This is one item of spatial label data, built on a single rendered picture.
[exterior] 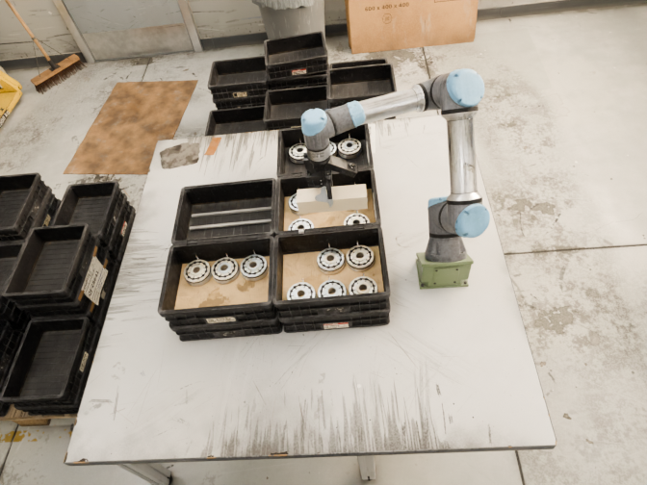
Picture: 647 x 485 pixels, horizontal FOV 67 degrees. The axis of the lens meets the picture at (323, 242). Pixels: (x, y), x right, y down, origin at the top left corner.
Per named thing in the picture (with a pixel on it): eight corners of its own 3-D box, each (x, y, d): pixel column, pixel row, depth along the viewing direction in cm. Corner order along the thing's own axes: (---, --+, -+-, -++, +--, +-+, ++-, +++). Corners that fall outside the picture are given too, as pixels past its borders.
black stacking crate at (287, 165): (368, 140, 225) (367, 120, 216) (374, 187, 207) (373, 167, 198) (283, 149, 228) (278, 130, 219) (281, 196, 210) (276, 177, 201)
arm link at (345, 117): (349, 100, 155) (317, 114, 152) (361, 97, 144) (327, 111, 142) (356, 124, 157) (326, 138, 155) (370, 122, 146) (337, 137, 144)
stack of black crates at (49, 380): (55, 340, 257) (29, 319, 239) (110, 337, 255) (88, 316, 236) (28, 417, 233) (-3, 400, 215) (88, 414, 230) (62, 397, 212)
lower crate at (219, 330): (284, 268, 200) (279, 251, 191) (283, 335, 182) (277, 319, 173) (190, 277, 203) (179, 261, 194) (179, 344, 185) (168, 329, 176)
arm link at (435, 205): (451, 226, 187) (450, 191, 184) (470, 232, 174) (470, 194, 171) (422, 230, 184) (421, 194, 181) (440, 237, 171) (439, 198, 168)
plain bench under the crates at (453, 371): (451, 204, 302) (464, 112, 246) (512, 490, 205) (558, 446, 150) (198, 223, 315) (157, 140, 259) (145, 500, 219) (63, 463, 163)
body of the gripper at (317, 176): (308, 174, 166) (303, 147, 156) (333, 171, 165) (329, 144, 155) (308, 191, 161) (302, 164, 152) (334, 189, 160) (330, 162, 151)
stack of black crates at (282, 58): (333, 89, 360) (326, 30, 324) (334, 118, 340) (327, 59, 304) (276, 94, 364) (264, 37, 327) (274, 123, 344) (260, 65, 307)
